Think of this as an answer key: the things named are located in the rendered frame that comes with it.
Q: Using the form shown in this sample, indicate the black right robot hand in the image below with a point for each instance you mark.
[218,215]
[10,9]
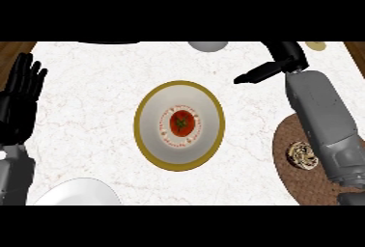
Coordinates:
[279,62]

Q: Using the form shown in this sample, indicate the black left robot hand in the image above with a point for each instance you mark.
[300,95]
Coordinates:
[17,96]

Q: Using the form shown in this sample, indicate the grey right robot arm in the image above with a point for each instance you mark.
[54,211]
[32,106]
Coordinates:
[328,128]

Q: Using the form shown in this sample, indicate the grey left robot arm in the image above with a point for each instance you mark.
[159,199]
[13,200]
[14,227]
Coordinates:
[13,173]

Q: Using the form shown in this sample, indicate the white bowl with gold rim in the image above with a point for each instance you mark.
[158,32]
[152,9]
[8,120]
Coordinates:
[178,125]

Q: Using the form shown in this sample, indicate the brown woven placemat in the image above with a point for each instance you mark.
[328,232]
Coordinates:
[303,180]

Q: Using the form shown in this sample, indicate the pale yellow round object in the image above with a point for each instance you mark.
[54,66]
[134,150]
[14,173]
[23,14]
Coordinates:
[314,45]

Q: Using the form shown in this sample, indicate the grey round object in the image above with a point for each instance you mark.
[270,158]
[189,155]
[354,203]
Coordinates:
[206,46]

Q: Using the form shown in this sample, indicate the beige patterned round object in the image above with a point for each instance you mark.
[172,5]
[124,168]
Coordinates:
[300,155]

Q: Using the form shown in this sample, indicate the plain white plate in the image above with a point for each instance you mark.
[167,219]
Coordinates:
[78,193]

